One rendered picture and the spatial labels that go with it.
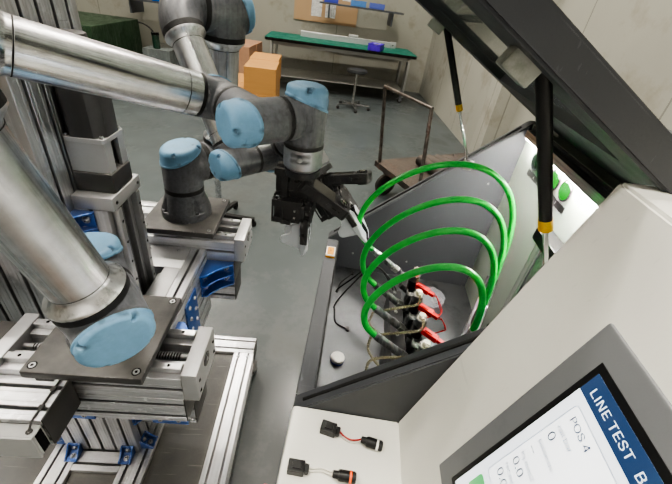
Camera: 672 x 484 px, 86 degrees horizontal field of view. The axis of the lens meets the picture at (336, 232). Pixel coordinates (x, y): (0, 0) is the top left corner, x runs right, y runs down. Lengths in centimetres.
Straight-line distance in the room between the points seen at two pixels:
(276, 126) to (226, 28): 51
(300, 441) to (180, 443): 95
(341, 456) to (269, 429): 114
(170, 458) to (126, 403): 69
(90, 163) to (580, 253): 92
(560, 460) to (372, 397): 39
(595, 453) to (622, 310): 14
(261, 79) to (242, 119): 443
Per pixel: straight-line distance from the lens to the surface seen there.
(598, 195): 84
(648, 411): 44
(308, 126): 65
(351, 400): 80
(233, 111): 59
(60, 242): 58
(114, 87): 65
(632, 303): 47
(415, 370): 72
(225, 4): 107
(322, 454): 79
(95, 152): 94
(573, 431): 48
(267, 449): 187
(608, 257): 51
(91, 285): 62
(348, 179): 87
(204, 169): 118
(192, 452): 167
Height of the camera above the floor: 170
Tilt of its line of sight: 33 degrees down
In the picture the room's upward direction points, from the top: 8 degrees clockwise
